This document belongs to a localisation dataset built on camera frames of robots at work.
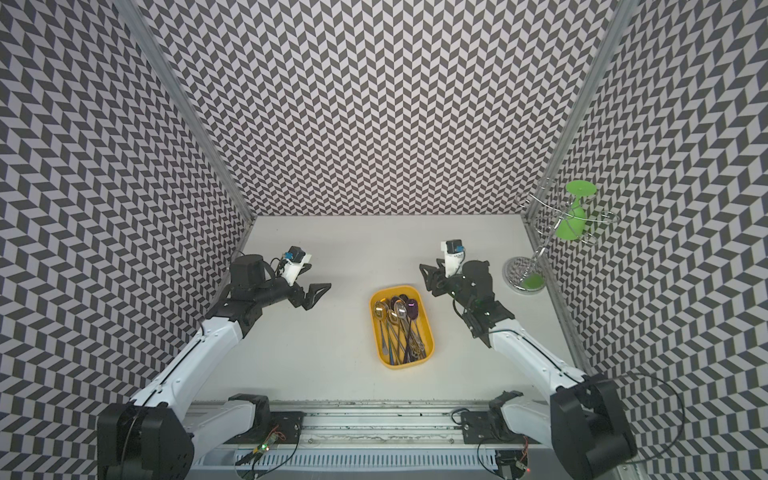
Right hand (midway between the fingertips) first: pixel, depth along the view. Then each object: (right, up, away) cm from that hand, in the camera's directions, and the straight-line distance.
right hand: (429, 268), depth 82 cm
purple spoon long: (-4, -15, +10) cm, 18 cm away
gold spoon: (-10, -16, +9) cm, 21 cm away
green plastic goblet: (+36, +11, -7) cm, 38 cm away
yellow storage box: (-4, -9, +13) cm, 16 cm away
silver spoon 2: (-8, -14, +10) cm, 19 cm away
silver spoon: (-14, -14, +10) cm, 22 cm away
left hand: (-31, -2, -1) cm, 31 cm away
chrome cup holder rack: (+47, +22, +26) cm, 58 cm away
